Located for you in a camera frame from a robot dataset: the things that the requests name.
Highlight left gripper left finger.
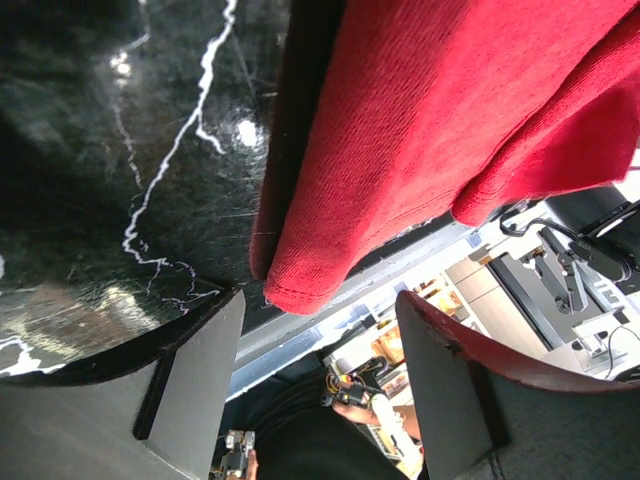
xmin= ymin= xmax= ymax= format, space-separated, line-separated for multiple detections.
xmin=1 ymin=289 xmax=245 ymax=479

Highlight red t shirt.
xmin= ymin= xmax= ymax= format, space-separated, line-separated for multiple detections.
xmin=250 ymin=1 xmax=639 ymax=315

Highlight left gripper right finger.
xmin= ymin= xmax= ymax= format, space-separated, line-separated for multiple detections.
xmin=395 ymin=291 xmax=639 ymax=479

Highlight person in black shirt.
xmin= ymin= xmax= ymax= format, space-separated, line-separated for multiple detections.
xmin=218 ymin=352 xmax=406 ymax=480

